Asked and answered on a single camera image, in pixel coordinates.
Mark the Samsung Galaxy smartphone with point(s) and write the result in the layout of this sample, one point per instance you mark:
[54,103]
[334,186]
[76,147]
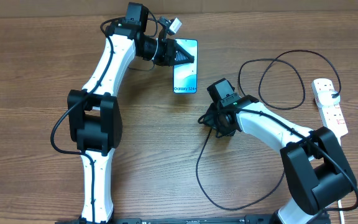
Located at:
[185,75]

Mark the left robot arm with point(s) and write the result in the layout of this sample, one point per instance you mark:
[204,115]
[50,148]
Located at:
[94,117]

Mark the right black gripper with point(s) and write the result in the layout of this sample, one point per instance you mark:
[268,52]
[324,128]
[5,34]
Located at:
[210,122]

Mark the white power strip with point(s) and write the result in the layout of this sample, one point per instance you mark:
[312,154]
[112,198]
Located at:
[331,116]

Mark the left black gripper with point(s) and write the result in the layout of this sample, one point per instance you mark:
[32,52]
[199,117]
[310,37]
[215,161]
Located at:
[169,46]

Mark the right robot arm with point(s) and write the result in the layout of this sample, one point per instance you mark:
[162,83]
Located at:
[315,166]

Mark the white charger adapter plug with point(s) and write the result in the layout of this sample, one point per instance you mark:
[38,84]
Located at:
[327,98]

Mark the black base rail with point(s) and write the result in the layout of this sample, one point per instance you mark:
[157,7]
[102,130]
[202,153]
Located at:
[182,221]

